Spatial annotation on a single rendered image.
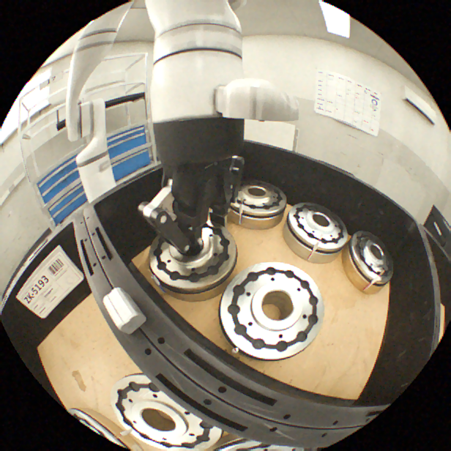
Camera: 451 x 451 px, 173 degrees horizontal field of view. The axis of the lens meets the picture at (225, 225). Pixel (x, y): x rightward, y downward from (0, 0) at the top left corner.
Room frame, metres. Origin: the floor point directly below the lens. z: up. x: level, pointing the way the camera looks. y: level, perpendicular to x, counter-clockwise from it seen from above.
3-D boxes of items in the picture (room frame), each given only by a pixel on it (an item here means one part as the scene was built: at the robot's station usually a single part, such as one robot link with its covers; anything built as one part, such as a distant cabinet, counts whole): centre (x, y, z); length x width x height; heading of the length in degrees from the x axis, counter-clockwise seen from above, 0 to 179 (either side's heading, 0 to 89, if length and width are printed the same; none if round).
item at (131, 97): (1.70, 1.49, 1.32); 1.20 x 0.45 x 0.06; 146
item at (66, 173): (1.03, 1.67, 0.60); 0.72 x 0.03 x 0.56; 146
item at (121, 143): (1.69, 1.22, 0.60); 0.72 x 0.03 x 0.56; 146
